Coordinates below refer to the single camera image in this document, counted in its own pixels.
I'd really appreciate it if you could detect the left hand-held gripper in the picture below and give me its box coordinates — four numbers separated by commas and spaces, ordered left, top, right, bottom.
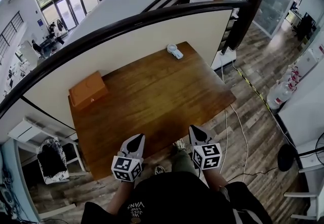
111, 133, 146, 182

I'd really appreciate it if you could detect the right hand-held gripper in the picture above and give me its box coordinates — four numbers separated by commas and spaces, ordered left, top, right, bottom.
189, 125, 223, 171

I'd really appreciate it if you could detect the small white handheld fan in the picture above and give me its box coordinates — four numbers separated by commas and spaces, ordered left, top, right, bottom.
167, 44, 183, 61

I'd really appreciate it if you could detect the person's left forearm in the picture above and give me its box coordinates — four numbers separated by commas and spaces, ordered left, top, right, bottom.
105, 179, 133, 215

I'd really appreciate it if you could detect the person's right forearm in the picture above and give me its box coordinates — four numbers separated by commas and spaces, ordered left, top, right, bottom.
202, 168, 229, 189

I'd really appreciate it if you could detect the person's olive trouser leg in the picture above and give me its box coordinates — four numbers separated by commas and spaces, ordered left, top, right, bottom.
172, 148, 198, 176

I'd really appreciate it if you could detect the brown wooden table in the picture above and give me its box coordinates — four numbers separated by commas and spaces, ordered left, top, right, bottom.
67, 41, 236, 181

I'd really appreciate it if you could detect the person's black printed shirt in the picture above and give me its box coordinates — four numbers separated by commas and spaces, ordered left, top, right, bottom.
80, 171, 273, 224

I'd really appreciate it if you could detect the yellow black striped tape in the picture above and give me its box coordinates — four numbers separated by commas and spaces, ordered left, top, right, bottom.
236, 68, 273, 113

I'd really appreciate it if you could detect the orange wooden box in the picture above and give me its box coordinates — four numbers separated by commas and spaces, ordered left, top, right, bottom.
68, 70, 109, 111

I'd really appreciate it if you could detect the white patterned chair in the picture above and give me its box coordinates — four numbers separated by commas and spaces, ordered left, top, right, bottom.
37, 136, 87, 185

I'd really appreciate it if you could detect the black garment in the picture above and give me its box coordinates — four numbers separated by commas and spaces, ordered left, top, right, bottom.
40, 144, 67, 177

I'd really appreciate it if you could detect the cream railing panel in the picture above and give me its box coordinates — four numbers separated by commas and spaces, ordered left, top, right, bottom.
21, 9, 233, 130

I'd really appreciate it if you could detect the white slatted rack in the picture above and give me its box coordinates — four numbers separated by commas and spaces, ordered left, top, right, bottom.
7, 116, 76, 143

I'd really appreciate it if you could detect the white counter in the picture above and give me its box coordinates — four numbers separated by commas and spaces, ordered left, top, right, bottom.
278, 86, 324, 148

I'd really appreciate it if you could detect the black curved handrail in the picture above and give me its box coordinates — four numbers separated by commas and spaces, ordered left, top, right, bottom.
0, 1, 257, 117

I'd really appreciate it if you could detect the black metal balcony railing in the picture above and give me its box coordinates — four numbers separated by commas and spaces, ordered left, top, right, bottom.
0, 11, 25, 63

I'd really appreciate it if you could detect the white floor cable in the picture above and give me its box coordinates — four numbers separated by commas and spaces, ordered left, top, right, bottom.
219, 60, 250, 176

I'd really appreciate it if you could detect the black pedestal fan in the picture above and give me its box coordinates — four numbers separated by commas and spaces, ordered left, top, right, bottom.
277, 132, 324, 172

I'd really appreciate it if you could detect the dark wooden newel post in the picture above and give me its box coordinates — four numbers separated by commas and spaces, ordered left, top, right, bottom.
227, 0, 265, 50

